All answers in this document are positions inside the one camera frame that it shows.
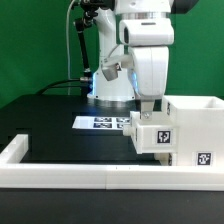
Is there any paper sheet with markers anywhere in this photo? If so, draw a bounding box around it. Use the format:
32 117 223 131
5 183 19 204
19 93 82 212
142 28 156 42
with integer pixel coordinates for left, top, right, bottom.
73 116 130 130

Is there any white drawer cabinet frame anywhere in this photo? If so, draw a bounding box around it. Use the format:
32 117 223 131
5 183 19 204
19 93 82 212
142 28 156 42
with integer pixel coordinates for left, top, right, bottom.
162 96 224 168

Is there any black cable on table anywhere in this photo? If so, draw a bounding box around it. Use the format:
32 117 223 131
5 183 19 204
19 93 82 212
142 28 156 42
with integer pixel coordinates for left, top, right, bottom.
35 76 94 96

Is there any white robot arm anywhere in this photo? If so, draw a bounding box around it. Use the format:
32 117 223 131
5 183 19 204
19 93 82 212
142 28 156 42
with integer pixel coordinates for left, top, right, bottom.
88 0 199 119

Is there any grey cable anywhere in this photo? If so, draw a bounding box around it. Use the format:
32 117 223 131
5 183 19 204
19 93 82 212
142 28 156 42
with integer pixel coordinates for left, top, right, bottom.
65 0 77 97

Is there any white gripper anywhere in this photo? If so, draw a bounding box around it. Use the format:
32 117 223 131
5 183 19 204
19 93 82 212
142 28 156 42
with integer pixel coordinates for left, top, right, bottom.
119 19 174 120

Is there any white drawer box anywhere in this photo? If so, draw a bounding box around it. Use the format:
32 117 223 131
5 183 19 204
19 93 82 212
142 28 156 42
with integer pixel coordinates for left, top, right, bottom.
154 153 176 166
123 111 179 154

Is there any white workspace border frame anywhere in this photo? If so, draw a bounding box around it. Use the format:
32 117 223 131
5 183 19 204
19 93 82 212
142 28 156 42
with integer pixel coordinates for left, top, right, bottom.
0 134 224 191

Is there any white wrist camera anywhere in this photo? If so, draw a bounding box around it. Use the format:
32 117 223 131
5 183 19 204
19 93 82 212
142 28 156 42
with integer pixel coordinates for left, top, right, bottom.
101 54 133 81

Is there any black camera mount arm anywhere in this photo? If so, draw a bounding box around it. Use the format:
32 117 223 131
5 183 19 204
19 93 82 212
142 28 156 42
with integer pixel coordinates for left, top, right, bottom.
73 0 114 77

